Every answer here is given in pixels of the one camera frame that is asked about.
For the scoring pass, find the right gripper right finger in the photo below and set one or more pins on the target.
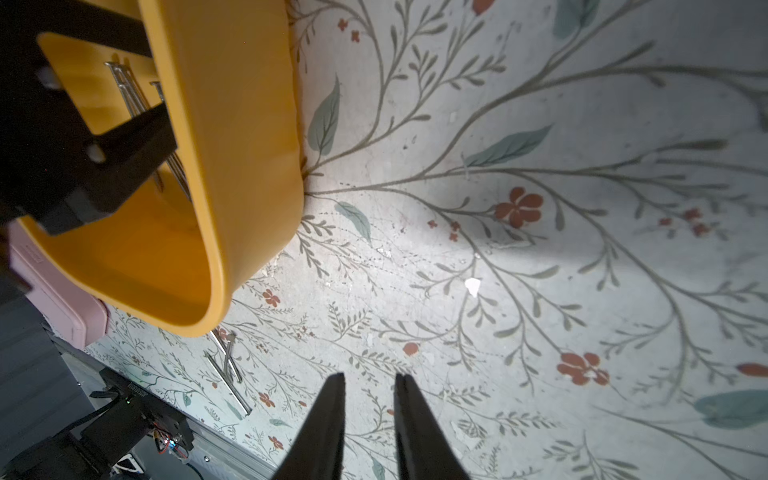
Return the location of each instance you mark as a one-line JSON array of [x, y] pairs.
[[423, 452]]

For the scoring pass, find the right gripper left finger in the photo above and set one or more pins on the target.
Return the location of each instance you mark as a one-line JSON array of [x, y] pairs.
[[318, 449]]

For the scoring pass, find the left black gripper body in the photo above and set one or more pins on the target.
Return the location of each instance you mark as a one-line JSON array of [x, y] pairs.
[[53, 167]]

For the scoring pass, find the yellow plastic storage box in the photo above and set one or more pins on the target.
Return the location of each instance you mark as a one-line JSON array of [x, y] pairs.
[[226, 73]]

